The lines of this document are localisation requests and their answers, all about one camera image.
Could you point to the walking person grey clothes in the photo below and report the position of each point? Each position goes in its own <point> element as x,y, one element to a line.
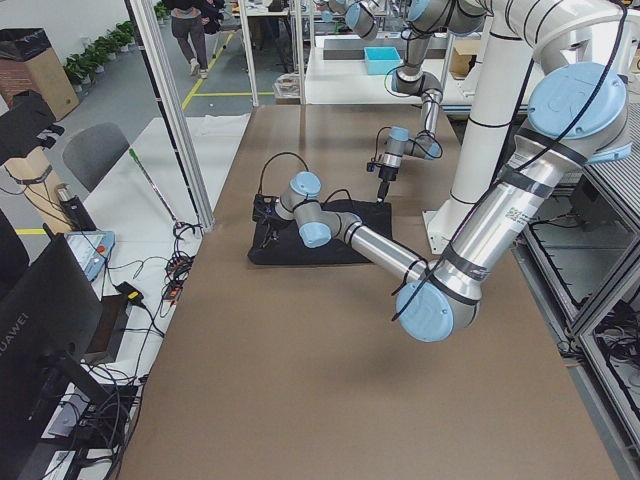
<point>188,29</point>

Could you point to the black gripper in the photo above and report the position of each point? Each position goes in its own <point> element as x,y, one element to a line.
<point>273,229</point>
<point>385,175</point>

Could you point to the grey office chair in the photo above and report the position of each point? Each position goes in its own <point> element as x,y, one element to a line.
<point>91,153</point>

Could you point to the black computer monitor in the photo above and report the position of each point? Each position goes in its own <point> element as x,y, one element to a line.
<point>47,323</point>

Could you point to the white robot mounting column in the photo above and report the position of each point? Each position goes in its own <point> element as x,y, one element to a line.
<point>515,26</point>

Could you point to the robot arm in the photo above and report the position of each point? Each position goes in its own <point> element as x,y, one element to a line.
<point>424,19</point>
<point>550,99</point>

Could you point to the black graphic t-shirt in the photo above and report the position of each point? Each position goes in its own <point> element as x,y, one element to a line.
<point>286,248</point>

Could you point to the blue teach pendant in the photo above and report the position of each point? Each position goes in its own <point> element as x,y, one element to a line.
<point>91,250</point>

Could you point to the aluminium frame post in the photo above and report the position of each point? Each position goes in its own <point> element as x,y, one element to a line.
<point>148,38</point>

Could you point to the blue plastic tray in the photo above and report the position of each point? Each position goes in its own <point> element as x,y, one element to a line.
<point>380,60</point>

